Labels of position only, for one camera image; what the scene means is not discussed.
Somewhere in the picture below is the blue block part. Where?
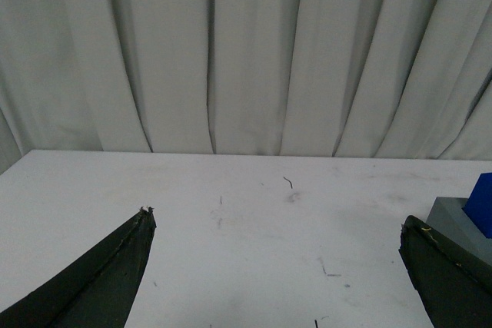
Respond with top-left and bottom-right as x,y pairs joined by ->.
464,173 -> 492,239

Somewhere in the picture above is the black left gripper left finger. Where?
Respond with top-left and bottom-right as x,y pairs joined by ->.
1,207 -> 156,327

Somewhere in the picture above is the gray cube base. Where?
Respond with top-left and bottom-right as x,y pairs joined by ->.
426,197 -> 491,265

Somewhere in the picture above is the white pleated curtain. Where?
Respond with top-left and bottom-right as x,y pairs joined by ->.
1,0 -> 491,170

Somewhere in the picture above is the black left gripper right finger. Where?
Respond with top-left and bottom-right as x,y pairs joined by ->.
399,215 -> 491,327

